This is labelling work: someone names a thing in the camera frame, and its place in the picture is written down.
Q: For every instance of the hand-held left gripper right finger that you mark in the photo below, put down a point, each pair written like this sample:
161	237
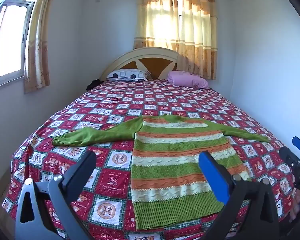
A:
213	175

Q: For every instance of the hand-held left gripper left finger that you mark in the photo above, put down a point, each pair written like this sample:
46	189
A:
82	170

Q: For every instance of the green striped knit sweater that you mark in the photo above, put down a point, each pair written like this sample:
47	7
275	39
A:
165	155

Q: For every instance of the red checked printed quilt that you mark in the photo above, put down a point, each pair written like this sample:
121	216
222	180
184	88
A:
115	100

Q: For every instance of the dark cloth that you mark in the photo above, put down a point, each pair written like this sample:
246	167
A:
93	84

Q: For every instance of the pink pillow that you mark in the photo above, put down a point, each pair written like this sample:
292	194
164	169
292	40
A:
187	80

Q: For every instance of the white patterned pillow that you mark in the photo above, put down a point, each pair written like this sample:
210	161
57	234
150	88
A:
125	75

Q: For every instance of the cream and wood headboard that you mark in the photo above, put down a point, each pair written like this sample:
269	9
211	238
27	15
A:
152	65

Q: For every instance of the beige printed window curtain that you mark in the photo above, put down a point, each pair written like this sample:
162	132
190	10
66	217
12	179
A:
38	42

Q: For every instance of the yellow banded curtain panel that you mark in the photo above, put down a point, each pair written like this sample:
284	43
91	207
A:
157	17
200	37

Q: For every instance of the sliding glass window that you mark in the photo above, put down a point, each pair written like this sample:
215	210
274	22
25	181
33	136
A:
7	40

